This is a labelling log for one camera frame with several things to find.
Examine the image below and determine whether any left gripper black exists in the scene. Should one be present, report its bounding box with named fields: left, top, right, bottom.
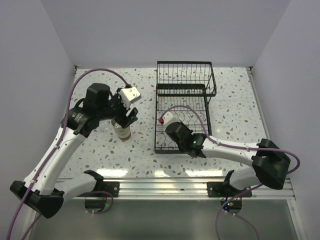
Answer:
left=97, top=88, right=138, bottom=128

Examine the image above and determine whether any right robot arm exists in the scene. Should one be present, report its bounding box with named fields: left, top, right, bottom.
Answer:
left=165, top=120, right=291, bottom=197

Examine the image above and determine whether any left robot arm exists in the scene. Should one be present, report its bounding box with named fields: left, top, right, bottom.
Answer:
left=10, top=83, right=142, bottom=219

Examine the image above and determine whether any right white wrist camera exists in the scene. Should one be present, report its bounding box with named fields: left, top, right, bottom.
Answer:
left=158, top=111, right=179, bottom=126

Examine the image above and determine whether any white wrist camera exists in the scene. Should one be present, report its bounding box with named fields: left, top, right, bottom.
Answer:
left=158, top=111, right=179, bottom=126
left=119, top=87, right=142, bottom=106

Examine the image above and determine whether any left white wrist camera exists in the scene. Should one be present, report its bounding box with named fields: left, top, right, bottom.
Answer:
left=119, top=87, right=142, bottom=106

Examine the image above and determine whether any black wire dish rack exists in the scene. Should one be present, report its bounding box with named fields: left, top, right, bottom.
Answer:
left=153, top=61, right=217, bottom=156

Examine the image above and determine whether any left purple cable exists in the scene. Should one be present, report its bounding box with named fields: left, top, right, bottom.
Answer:
left=6, top=67, right=132, bottom=240

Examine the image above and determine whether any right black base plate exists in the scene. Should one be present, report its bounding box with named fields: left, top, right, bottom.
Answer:
left=206, top=181, right=252, bottom=198

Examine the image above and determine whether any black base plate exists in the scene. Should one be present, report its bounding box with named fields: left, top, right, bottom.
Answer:
left=206, top=181, right=252, bottom=198
left=79, top=181, right=120, bottom=198

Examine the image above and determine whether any aluminium mounting rail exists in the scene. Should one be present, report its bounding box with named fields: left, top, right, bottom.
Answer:
left=32, top=176, right=293, bottom=200

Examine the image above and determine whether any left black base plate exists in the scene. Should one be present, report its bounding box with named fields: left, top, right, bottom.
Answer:
left=79, top=181, right=120, bottom=198

